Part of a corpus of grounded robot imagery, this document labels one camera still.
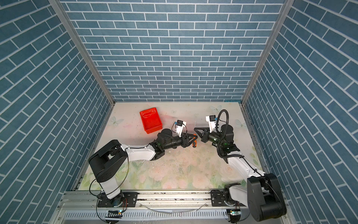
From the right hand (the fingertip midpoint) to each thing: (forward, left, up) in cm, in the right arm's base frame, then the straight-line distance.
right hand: (193, 128), depth 78 cm
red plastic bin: (+18, +33, -18) cm, 42 cm away
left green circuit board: (-41, +39, -24) cm, 61 cm away
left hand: (-4, -2, -4) cm, 6 cm away
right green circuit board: (-36, -24, -26) cm, 51 cm away
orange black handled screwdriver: (-7, -1, -6) cm, 9 cm away
